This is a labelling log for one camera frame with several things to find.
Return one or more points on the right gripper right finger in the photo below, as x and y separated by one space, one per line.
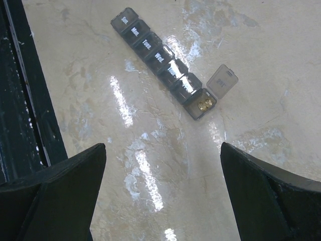
270 203

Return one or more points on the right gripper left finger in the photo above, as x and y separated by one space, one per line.
56 203

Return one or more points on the grey weekly pill organizer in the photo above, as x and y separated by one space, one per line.
184 86

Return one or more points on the gold pills in organizer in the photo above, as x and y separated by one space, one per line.
205 105

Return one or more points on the black base frame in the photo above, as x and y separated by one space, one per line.
30 135

